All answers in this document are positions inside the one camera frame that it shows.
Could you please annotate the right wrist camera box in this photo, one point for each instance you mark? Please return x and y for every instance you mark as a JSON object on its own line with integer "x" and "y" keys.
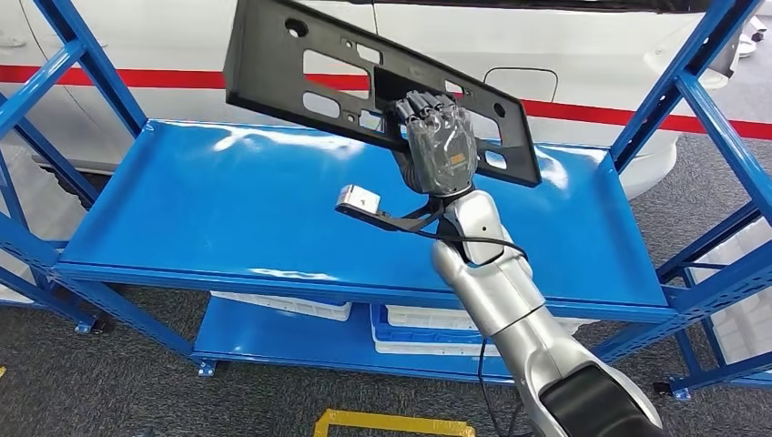
{"x": 359, "y": 198}

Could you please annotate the blue plastic bin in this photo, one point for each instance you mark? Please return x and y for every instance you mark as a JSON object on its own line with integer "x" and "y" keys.
{"x": 379, "y": 329}

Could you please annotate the black licence plate holder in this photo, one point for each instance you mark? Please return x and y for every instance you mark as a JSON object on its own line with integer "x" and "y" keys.
{"x": 265, "y": 66}

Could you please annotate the white car with red stripe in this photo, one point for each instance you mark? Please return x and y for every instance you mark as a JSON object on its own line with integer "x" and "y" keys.
{"x": 169, "y": 36}

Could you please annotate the white plastic bin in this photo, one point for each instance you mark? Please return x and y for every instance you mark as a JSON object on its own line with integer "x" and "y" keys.
{"x": 283, "y": 306}
{"x": 422, "y": 348}
{"x": 751, "y": 329}
{"x": 422, "y": 318}

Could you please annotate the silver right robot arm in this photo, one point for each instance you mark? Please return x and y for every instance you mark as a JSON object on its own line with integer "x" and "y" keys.
{"x": 500, "y": 289}

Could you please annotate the yellow floor tape square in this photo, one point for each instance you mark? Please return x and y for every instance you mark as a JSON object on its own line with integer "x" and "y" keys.
{"x": 392, "y": 420}

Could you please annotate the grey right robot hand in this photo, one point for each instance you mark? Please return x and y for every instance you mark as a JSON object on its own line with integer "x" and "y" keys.
{"x": 440, "y": 151}

